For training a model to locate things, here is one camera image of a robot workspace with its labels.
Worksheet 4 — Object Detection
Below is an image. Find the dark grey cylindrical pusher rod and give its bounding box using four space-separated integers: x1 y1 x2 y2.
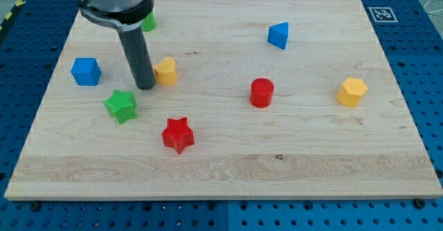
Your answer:
119 27 156 90

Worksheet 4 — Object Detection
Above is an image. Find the yellow heart block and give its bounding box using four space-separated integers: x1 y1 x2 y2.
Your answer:
154 57 178 86

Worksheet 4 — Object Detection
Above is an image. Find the green block behind arm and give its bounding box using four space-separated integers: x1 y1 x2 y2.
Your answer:
141 12 156 32

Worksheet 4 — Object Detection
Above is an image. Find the blue cube block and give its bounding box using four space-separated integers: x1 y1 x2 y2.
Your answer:
71 57 101 86

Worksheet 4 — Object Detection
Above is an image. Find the green star block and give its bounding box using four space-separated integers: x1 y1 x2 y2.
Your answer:
104 89 138 124

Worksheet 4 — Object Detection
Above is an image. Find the red star block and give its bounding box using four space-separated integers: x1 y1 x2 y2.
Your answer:
161 117 195 154

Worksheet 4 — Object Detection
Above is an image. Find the wooden board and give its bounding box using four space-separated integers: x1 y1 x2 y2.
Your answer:
5 0 442 201

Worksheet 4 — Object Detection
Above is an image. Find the red cylinder block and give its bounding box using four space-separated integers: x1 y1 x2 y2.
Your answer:
249 77 274 108

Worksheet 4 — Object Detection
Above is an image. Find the blue triangle block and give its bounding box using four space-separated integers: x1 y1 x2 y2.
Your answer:
267 22 289 50

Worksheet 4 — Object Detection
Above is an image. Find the yellow hexagon block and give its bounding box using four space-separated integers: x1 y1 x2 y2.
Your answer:
336 77 368 107

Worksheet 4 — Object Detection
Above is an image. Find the white fiducial marker tag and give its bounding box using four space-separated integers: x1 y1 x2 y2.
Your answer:
368 6 398 23

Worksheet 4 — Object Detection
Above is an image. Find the white cable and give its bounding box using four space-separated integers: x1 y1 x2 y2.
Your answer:
422 0 443 15

